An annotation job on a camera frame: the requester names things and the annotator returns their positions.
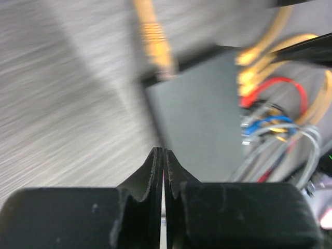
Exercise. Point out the black network switch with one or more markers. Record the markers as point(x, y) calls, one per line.
point(197, 114)

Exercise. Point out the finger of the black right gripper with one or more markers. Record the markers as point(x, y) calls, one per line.
point(316, 51)

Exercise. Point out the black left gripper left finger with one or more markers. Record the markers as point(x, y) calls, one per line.
point(126, 216)

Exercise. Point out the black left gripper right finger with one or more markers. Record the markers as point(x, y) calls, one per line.
point(235, 215)

